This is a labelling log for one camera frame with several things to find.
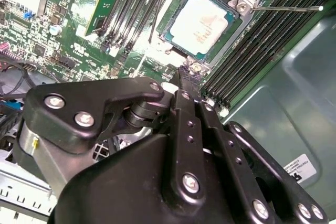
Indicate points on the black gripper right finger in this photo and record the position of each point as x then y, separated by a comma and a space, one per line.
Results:
223, 134

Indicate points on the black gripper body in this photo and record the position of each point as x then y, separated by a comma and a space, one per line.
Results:
118, 187

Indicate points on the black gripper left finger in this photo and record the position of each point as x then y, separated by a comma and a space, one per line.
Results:
78, 98

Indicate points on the silver CPU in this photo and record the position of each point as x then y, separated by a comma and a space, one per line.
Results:
199, 22

